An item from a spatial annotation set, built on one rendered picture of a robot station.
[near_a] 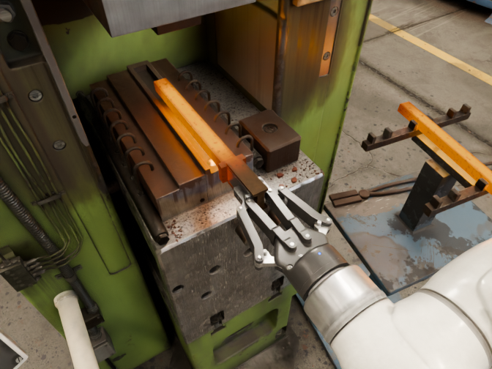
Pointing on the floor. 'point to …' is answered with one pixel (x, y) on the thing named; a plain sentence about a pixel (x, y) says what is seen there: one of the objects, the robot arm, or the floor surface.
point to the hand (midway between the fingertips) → (245, 184)
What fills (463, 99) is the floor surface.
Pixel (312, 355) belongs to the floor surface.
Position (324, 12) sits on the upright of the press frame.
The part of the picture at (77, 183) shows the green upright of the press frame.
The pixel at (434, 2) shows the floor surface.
